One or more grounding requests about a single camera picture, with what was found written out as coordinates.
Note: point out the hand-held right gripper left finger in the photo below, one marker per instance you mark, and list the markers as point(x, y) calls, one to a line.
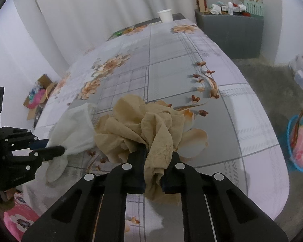
point(138, 167)

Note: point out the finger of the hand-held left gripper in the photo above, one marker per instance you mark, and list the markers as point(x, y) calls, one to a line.
point(50, 153)
point(41, 143)

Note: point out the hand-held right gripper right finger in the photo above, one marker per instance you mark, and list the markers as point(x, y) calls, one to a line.
point(170, 179)

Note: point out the beige tissue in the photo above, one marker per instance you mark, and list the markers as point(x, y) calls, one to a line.
point(131, 121)

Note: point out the blue wastebasket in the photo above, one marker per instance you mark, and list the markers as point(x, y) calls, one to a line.
point(289, 136)

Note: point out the cardboard box with colourful items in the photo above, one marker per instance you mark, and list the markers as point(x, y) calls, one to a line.
point(34, 100)

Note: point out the floral fluffy cloth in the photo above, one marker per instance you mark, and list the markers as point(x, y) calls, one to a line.
point(20, 221)

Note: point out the floral tablecloth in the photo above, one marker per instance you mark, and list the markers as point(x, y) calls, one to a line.
point(217, 131)

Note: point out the white curtain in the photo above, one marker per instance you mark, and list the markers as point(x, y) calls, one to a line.
point(103, 10)

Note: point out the white paper cup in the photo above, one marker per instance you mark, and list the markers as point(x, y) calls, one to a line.
point(165, 16)

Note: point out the grey cabinet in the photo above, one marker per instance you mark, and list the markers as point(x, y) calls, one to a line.
point(229, 35)

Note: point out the white plastic bag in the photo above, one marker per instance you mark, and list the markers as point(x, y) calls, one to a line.
point(299, 62)

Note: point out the small crumpled white tissue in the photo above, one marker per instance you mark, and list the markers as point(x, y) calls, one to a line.
point(216, 9)

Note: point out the small white bottle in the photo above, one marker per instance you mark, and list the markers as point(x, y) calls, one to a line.
point(230, 8)

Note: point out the green mesh basket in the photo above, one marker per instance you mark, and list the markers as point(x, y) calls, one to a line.
point(253, 9)

